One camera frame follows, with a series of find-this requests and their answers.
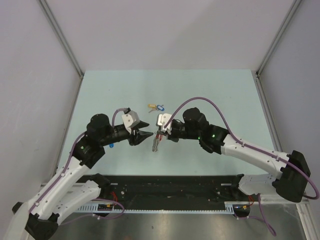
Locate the aluminium frame post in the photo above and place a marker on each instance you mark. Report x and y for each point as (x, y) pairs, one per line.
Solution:
(49, 15)
(279, 35)

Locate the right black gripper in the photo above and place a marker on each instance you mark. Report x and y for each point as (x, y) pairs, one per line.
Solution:
(170, 136)

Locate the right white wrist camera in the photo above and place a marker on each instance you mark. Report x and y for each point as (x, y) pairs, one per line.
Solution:
(163, 123)

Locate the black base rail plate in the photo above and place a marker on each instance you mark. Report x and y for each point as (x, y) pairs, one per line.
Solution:
(157, 192)

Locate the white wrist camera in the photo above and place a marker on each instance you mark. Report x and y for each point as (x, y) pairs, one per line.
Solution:
(163, 123)
(130, 119)

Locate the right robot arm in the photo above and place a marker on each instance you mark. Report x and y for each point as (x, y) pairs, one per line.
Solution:
(285, 174)

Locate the key with blue white tag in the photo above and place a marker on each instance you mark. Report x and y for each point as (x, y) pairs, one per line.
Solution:
(158, 108)

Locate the right aluminium frame post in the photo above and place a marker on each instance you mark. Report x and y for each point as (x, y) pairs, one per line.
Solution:
(279, 35)

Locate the white slotted cable duct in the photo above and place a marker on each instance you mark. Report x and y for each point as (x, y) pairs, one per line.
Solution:
(102, 208)

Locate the red handled keyring holder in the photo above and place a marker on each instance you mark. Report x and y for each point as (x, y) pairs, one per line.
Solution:
(157, 139)

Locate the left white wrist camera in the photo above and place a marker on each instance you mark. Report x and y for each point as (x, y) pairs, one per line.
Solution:
(130, 119)

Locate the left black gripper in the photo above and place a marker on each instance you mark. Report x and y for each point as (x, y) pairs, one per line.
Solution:
(139, 136)

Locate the left aluminium frame post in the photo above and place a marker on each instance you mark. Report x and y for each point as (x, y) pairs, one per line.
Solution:
(49, 15)

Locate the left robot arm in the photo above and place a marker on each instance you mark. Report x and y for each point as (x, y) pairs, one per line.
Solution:
(45, 212)

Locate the key with yellow tag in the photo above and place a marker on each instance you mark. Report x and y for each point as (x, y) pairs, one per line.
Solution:
(151, 106)

